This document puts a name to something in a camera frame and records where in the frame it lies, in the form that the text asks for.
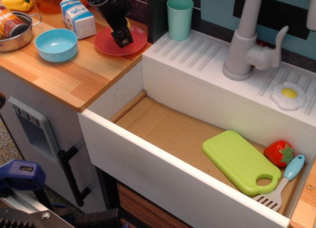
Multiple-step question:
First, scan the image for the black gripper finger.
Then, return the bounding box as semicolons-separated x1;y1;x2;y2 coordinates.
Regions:
111;28;134;48

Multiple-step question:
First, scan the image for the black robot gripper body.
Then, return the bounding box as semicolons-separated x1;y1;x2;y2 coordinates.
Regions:
97;0;131;35

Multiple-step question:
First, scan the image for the yellow toy potato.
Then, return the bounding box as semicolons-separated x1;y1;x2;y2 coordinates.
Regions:
125;18;131;31

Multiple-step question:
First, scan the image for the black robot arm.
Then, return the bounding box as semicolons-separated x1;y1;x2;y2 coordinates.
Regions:
87;0;134;48

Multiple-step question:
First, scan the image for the red plastic plate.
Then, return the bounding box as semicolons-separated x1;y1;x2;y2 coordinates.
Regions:
94;26;147;56

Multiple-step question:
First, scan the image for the toy milk carton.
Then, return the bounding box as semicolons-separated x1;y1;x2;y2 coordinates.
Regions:
60;0;96;39

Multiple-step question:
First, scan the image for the teal plastic cup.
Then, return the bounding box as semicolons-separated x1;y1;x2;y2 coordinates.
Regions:
166;0;194;40

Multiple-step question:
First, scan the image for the blue plastic bowl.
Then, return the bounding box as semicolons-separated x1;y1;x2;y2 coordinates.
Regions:
35;29;78;63

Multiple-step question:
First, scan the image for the white toy sink basin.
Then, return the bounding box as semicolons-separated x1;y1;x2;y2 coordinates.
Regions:
79;31;316;228

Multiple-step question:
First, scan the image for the yellow toy bell pepper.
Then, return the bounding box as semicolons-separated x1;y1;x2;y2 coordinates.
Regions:
1;0;34;11

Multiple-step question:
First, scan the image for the toy beans can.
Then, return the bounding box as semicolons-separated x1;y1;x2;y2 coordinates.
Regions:
0;5;29;38

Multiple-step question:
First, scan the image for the grey toy faucet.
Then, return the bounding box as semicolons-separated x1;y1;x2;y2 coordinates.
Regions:
222;0;289;81

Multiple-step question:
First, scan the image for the grey toy oven door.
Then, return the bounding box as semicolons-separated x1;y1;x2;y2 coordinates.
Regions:
8;96;62;169

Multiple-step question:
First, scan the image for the green plastic cutting board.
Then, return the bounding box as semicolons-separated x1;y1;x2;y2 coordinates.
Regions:
202;130;281;196

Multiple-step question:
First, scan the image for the blue clamp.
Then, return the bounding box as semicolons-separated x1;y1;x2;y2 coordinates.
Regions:
0;159;46;192

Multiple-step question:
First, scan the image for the toy fried egg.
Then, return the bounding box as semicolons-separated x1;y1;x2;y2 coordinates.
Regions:
271;81;307;111

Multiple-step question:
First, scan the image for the red toy strawberry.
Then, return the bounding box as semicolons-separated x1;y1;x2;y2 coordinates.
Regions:
264;140;293;168

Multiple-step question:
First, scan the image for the steel pot with handles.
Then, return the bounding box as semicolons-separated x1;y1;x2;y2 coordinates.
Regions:
0;11;42;52

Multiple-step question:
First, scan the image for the black oven door handle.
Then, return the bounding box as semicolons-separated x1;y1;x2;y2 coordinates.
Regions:
57;147;91;207

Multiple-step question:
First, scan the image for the blue handled grey spatula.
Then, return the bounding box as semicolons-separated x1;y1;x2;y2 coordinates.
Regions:
253;154;305;211

